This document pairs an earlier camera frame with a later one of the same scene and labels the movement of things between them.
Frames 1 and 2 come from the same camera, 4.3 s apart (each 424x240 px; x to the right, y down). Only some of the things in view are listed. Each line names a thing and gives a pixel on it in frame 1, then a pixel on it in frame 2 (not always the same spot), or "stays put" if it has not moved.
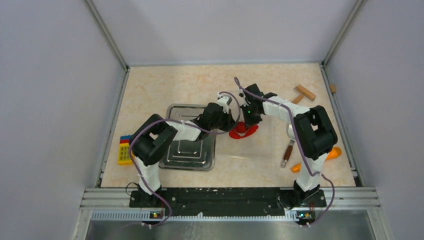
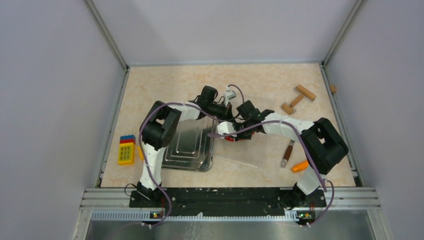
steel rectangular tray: [198, 155] stays put
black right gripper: [248, 121] → [238, 137]
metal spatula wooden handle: [292, 138] stays put
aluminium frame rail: [114, 204] stays put
